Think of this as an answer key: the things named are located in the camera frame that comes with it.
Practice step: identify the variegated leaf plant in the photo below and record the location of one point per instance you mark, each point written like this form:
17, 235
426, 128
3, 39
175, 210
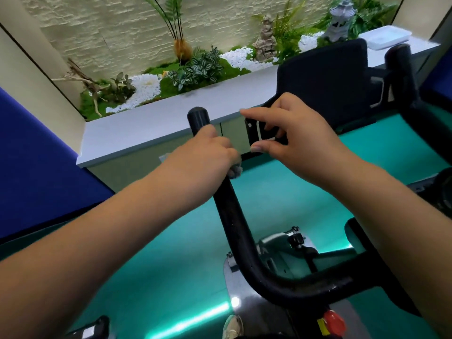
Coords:
197, 70

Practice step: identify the white sneaker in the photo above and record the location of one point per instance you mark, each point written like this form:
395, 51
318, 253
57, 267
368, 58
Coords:
233, 326

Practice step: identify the person's left hand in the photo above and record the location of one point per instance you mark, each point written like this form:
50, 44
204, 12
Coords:
201, 165

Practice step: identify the pale square wall socket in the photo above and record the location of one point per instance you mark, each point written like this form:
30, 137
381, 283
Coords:
163, 158

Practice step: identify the grey cleaning cloth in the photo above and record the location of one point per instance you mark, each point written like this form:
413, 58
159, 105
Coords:
236, 171

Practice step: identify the large bushy fern plant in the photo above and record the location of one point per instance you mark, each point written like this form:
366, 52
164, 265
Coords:
374, 12

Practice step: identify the white plastic tray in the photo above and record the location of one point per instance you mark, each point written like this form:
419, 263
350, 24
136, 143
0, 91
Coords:
385, 37

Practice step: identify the dry brown branch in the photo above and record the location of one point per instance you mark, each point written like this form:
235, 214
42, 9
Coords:
88, 84

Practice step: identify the person's right hand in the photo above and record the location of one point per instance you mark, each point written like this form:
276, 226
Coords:
310, 148

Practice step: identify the green moss mat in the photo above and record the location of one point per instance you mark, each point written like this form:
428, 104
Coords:
166, 84

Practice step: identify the slim green fern plant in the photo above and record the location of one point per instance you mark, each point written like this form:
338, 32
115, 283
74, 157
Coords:
286, 28

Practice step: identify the blue wall pad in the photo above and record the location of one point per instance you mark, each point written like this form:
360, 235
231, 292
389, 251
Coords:
35, 172
439, 77

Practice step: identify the tall thin stemmed fern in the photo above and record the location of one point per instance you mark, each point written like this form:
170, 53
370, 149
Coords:
183, 51

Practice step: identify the small dark green shrub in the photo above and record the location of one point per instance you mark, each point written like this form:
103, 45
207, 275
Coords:
286, 52

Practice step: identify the patch of white pebbles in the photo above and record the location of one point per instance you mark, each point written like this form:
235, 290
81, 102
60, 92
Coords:
243, 59
309, 42
144, 88

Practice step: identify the grey stacked rock ornament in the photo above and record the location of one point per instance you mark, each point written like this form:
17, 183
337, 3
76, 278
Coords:
265, 45

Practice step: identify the small leafy green plant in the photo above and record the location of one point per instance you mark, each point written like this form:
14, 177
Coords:
120, 88

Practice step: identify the person's left forearm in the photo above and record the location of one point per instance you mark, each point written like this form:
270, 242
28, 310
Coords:
88, 257

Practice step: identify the person's right forearm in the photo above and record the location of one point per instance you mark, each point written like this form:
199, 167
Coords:
406, 236

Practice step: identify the long cabinet with grey top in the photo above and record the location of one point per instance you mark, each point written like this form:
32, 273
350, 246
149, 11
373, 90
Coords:
159, 120

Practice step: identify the red round knob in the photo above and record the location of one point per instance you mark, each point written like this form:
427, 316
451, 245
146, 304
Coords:
333, 323

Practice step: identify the grey stone pagoda lantern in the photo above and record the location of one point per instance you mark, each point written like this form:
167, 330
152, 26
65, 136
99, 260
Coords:
339, 21

